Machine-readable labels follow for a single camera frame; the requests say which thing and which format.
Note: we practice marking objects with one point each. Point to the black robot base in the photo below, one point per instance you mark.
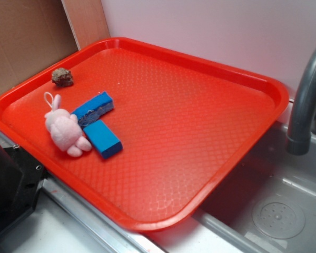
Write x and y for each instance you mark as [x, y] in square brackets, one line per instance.
[21, 178]

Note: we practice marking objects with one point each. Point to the blue sponge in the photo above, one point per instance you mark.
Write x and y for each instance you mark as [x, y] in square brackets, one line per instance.
[92, 110]

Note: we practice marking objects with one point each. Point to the red plastic tray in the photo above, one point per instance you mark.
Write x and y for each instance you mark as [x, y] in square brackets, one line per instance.
[184, 123]

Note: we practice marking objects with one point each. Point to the blue rectangular block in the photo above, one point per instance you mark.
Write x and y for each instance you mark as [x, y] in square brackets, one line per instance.
[103, 139]

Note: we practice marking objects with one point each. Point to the pink plush bunny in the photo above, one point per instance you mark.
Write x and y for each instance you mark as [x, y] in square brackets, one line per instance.
[64, 129]

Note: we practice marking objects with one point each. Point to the brown rough rock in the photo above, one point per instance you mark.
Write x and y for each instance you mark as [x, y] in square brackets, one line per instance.
[62, 77]

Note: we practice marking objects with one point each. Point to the grey sink faucet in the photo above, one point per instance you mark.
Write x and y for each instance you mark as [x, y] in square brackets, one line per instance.
[302, 122]

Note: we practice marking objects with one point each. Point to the grey plastic sink basin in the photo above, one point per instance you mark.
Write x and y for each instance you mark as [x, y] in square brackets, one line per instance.
[266, 204]

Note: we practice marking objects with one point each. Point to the brown cardboard panel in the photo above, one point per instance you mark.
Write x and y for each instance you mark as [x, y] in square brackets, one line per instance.
[36, 34]

